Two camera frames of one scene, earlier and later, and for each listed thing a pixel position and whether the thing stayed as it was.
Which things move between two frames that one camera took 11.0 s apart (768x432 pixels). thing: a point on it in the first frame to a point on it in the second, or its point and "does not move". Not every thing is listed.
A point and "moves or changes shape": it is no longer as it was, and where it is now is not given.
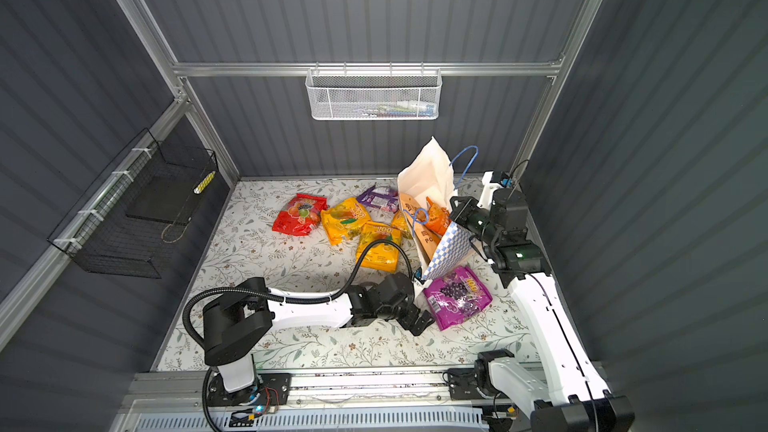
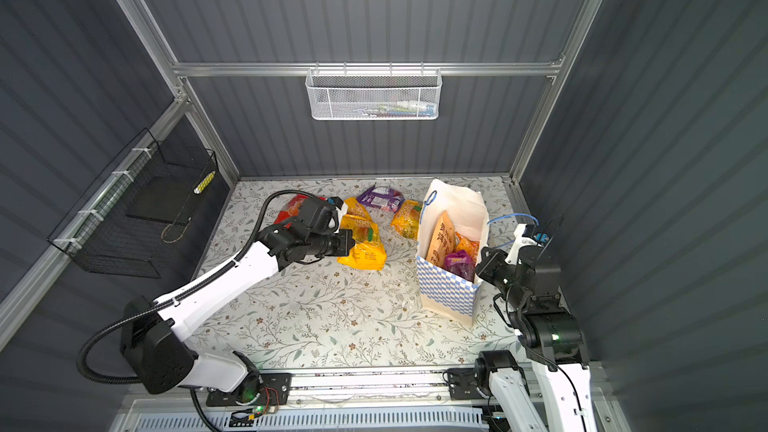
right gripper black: x=460 y=214 to x=489 y=259
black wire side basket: x=134 y=215 does not move
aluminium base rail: x=375 y=400 does not move
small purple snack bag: x=381 y=197 does not move
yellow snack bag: x=400 y=222 does not move
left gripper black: x=411 y=323 to x=346 y=242
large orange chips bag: x=423 y=234 to x=442 y=239
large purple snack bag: x=456 y=297 to x=459 y=262
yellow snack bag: x=380 y=256 moves or changes shape
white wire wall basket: x=373 y=94 does not move
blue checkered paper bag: x=428 y=194 moves or changes shape
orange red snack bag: x=438 y=219 to x=469 y=246
